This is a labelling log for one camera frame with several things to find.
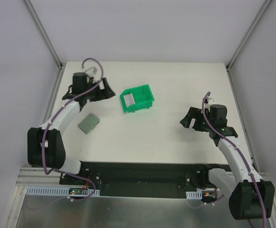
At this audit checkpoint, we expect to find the green plastic bin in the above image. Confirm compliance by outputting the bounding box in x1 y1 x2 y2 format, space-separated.
120 84 155 113

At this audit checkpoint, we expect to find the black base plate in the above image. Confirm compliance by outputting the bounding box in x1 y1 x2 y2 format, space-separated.
59 161 230 199

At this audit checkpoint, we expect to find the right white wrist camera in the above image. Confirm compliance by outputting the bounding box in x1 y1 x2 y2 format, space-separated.
204 97 215 105

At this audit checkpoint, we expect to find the sage green card holder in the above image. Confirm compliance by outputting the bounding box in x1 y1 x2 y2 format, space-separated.
77 113 100 134

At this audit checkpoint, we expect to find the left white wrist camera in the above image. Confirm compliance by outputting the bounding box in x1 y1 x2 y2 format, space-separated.
84 66 98 77

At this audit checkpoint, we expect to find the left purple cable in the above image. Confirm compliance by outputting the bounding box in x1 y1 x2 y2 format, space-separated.
40 57 105 175

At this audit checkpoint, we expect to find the left aluminium frame post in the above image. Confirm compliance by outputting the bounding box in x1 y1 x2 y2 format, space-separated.
22 0 63 70

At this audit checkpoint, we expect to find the right white cable duct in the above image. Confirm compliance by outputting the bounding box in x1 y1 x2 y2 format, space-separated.
186 191 202 200

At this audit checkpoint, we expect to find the aluminium frame post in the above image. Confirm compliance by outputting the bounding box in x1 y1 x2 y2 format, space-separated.
226 0 274 72
22 0 63 70

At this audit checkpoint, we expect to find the aluminium front rail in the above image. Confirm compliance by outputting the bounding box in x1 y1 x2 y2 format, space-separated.
16 167 60 186

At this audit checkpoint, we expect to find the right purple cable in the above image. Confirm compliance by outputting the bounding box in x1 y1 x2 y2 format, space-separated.
201 92 269 228

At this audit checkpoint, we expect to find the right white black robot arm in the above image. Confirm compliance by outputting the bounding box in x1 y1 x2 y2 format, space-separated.
180 104 275 220

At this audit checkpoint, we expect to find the white cable duct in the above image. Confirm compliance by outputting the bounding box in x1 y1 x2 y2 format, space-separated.
186 191 202 200
27 186 100 197

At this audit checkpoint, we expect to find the purple cable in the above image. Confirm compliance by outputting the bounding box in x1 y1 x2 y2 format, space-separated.
201 92 269 228
40 57 105 175

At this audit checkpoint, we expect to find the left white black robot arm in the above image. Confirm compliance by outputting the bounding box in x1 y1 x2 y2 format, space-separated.
27 72 115 185

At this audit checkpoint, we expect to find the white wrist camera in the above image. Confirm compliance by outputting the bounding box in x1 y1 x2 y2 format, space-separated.
204 97 215 105
84 66 98 77

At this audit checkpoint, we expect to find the left white cable duct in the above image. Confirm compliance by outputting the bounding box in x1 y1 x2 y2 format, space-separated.
27 186 100 197

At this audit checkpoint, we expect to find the right aluminium frame post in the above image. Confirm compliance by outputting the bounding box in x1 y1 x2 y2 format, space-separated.
226 0 274 72

